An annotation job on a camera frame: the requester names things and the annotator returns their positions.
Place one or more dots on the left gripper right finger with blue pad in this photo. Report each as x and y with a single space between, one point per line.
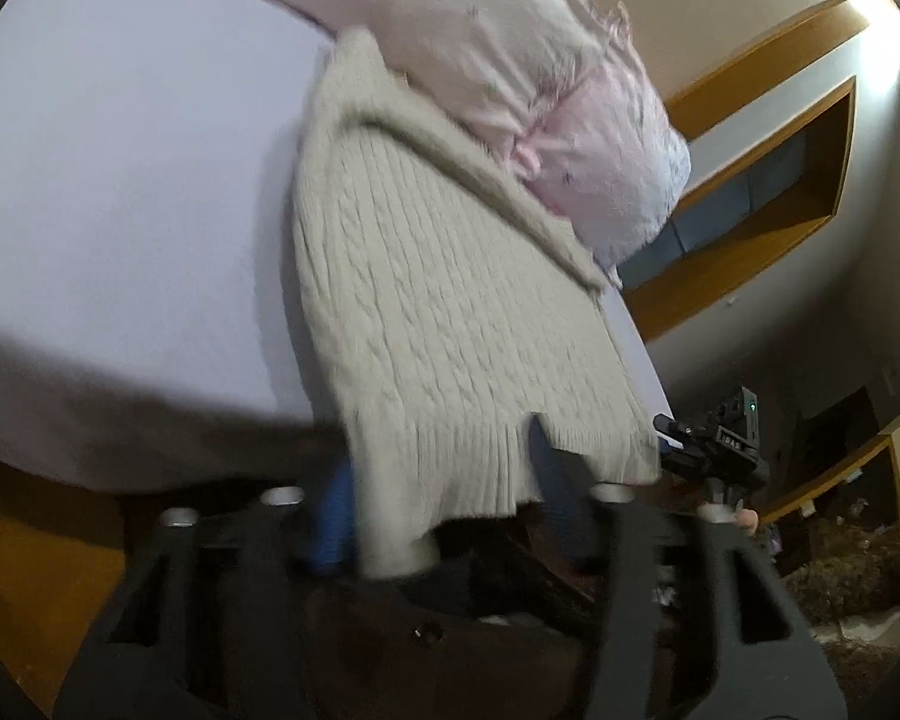
694 622

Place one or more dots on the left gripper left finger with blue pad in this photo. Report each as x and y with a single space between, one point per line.
209 619

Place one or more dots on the beige cable knit sweater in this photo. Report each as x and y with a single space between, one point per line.
447 308

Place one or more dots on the wooden framed window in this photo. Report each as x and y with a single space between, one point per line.
751 214

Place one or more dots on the lavender bed sheet mattress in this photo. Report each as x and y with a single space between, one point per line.
151 325

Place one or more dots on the right pink floral pillow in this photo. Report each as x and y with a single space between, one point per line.
609 160

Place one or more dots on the pink floral pillow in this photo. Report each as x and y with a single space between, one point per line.
499 67
609 160

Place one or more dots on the left pink floral pillow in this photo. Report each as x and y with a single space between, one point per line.
499 67

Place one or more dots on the wooden bed frame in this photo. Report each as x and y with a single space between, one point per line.
61 557

